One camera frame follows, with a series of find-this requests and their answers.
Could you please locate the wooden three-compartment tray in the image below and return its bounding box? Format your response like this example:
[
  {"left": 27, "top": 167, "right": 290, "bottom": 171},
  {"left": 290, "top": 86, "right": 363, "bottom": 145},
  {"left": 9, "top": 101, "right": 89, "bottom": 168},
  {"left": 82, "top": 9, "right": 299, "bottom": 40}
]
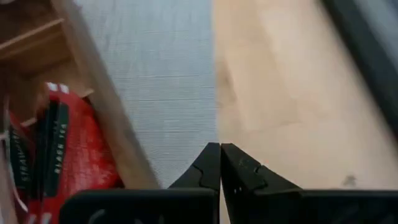
[{"left": 0, "top": 0, "right": 161, "bottom": 190}]

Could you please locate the black aluminium table frame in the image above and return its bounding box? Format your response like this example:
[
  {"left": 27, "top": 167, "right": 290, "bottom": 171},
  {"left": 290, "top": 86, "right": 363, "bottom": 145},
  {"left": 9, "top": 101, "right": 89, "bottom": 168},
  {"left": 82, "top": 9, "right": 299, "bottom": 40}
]
[{"left": 320, "top": 0, "right": 398, "bottom": 141}]

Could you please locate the grey ribbed mat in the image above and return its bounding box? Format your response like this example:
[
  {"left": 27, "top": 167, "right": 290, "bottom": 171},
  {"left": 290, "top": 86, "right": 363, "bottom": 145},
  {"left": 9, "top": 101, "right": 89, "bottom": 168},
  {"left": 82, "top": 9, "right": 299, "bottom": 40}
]
[{"left": 73, "top": 0, "right": 220, "bottom": 189}]

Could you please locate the red strawberry tea packet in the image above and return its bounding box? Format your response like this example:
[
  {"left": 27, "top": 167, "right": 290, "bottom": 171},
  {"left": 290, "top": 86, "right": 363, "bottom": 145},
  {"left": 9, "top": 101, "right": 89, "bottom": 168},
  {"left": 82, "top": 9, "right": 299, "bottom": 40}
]
[
  {"left": 0, "top": 108, "right": 41, "bottom": 224},
  {"left": 37, "top": 82, "right": 125, "bottom": 224}
]

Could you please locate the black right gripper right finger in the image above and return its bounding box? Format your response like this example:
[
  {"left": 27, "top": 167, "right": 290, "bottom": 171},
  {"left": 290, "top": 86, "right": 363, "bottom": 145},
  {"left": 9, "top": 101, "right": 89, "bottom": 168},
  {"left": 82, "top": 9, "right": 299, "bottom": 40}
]
[{"left": 220, "top": 142, "right": 398, "bottom": 224}]

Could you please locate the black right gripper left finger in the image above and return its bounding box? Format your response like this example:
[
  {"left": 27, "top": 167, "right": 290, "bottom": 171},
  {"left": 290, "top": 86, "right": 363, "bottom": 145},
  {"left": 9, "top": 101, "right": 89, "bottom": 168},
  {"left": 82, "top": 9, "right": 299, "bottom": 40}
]
[{"left": 58, "top": 142, "right": 222, "bottom": 224}]

